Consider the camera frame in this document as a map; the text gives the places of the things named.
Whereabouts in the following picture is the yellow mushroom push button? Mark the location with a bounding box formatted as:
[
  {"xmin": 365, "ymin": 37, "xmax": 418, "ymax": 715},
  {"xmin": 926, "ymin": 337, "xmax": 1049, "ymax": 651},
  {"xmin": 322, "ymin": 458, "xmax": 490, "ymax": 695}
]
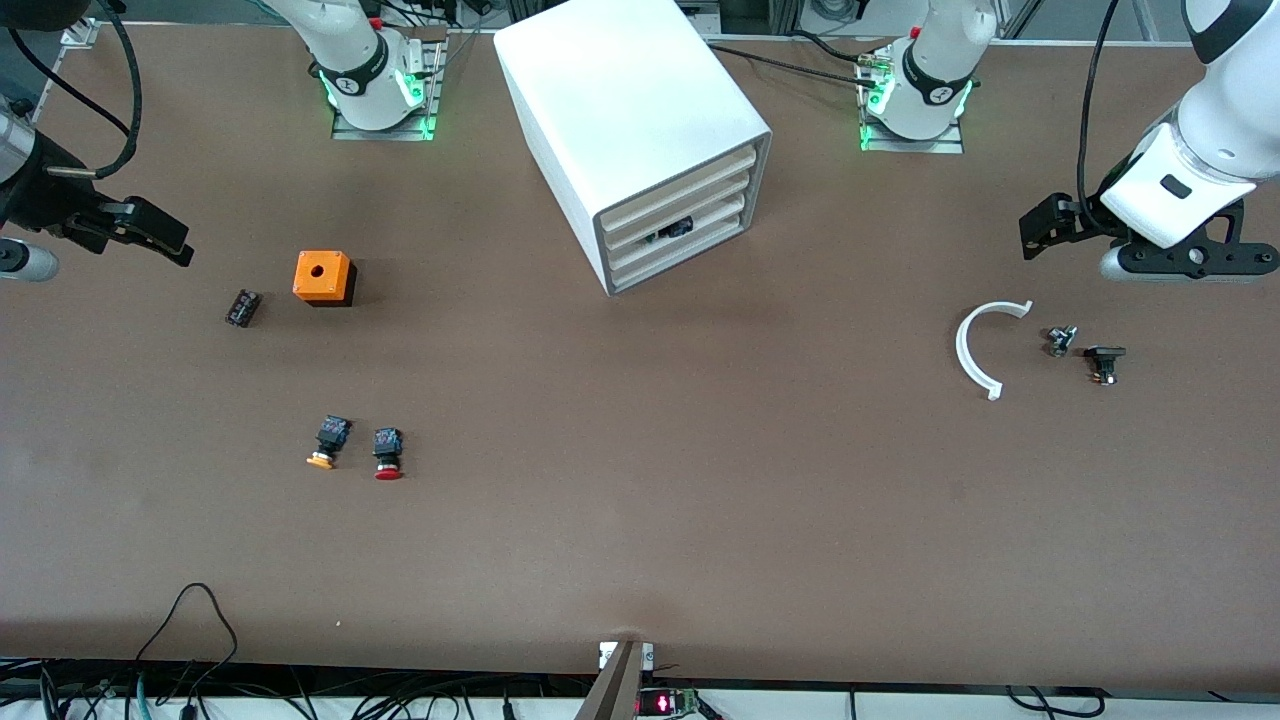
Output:
[{"xmin": 306, "ymin": 415, "xmax": 352, "ymax": 471}]

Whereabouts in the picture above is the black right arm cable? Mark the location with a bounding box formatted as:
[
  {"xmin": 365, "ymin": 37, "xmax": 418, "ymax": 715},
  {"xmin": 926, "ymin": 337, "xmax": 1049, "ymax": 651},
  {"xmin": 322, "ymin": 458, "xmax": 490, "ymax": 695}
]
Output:
[{"xmin": 5, "ymin": 0, "xmax": 143, "ymax": 181}]

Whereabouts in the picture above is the cream plastic drawer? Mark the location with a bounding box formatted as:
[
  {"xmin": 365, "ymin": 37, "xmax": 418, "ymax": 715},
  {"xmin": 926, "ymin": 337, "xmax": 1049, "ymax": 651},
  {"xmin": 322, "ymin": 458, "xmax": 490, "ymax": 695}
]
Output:
[
  {"xmin": 600, "ymin": 146, "xmax": 757, "ymax": 227},
  {"xmin": 610, "ymin": 214, "xmax": 749, "ymax": 288},
  {"xmin": 603, "ymin": 170, "xmax": 754, "ymax": 247},
  {"xmin": 607, "ymin": 192, "xmax": 751, "ymax": 267}
]

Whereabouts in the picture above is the orange box with hole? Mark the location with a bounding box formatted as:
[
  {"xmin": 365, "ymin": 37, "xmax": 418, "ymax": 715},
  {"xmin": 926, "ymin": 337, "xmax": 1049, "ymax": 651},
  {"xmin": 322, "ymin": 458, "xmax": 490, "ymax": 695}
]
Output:
[{"xmin": 292, "ymin": 250, "xmax": 358, "ymax": 308}]

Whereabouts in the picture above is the white drawer cabinet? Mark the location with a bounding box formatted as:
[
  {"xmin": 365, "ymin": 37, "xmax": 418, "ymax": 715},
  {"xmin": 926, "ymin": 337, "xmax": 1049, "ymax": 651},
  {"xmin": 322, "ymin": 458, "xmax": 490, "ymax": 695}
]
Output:
[{"xmin": 493, "ymin": 0, "xmax": 773, "ymax": 297}]

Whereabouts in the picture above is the white curved plastic arc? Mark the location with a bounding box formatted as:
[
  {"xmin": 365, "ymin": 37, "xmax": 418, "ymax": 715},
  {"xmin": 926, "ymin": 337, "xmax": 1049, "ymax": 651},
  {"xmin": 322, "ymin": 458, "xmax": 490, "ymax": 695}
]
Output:
[{"xmin": 955, "ymin": 300, "xmax": 1034, "ymax": 402}]

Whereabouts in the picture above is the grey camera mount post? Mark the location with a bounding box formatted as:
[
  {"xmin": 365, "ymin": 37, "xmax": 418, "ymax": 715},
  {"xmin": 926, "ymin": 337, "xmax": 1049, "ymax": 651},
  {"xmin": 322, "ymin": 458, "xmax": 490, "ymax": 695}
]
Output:
[{"xmin": 575, "ymin": 640, "xmax": 656, "ymax": 720}]

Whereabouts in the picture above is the thin black looped cable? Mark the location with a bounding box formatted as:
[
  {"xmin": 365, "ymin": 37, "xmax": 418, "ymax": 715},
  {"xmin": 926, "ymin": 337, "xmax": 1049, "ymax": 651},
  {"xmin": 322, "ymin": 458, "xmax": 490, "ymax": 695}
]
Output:
[{"xmin": 135, "ymin": 583, "xmax": 239, "ymax": 691}]

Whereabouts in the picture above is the black cable across table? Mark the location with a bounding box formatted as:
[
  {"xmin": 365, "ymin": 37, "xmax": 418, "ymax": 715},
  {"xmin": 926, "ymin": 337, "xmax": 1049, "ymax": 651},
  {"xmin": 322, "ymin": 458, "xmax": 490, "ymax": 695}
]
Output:
[{"xmin": 705, "ymin": 30, "xmax": 891, "ymax": 89}]

